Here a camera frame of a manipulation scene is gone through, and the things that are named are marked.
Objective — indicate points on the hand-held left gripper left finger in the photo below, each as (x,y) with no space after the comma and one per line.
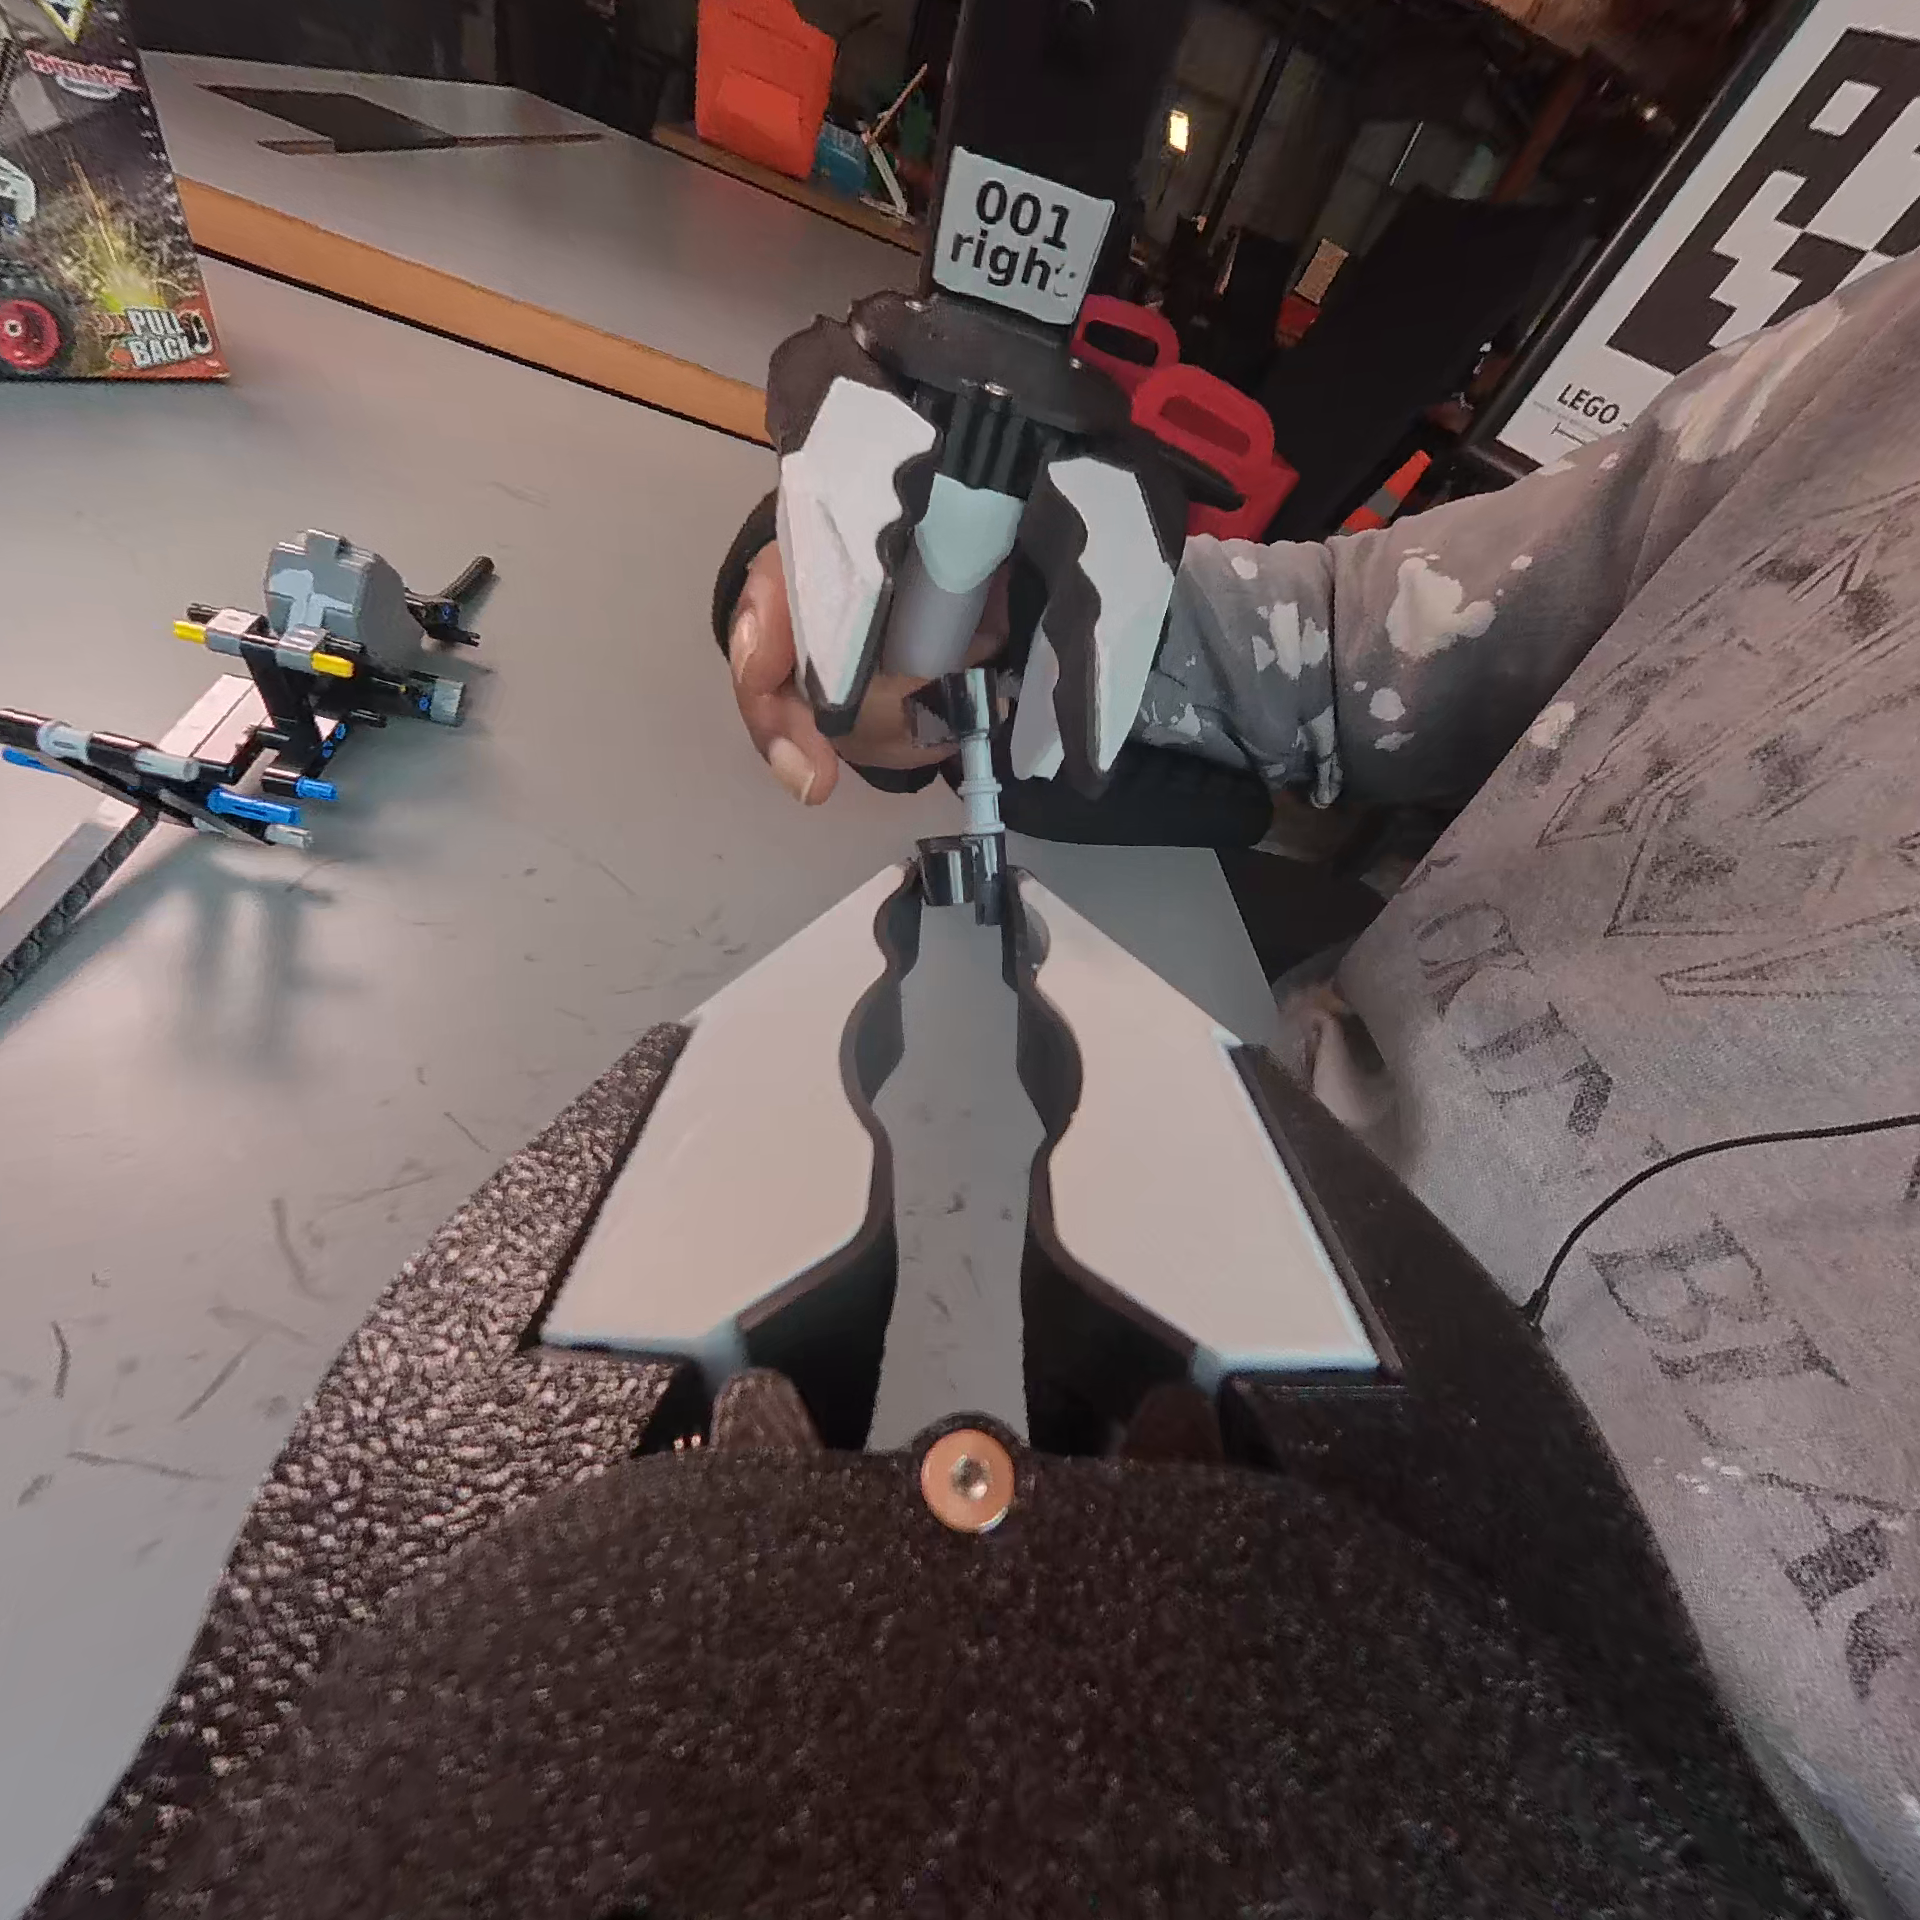
(705,1201)

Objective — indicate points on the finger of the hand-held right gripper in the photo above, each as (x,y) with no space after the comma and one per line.
(1118,600)
(839,525)

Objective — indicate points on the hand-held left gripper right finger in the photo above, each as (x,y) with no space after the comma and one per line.
(1184,1184)

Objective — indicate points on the grey axle pin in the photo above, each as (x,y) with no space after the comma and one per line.
(983,764)

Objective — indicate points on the brick vehicle chassis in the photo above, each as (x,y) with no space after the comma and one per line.
(324,600)

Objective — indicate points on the person's right forearm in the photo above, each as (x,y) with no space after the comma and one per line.
(1425,629)

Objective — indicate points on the grey desk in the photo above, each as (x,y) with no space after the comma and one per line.
(450,1125)

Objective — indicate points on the person's right hand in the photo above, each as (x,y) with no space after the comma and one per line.
(774,662)

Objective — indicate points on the red plastic case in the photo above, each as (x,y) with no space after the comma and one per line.
(1214,421)

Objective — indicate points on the orange traffic cone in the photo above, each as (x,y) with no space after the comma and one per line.
(1389,494)

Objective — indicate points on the orange plastic crate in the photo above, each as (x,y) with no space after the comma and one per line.
(764,82)

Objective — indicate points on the grey table with wooden edge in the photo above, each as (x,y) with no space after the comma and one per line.
(525,210)

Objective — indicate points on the person's grey printed hoodie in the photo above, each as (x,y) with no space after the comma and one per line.
(1652,1125)

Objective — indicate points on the black and white sign board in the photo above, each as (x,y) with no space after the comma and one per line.
(1724,224)

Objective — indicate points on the toy truck box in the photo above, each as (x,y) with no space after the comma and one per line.
(90,182)

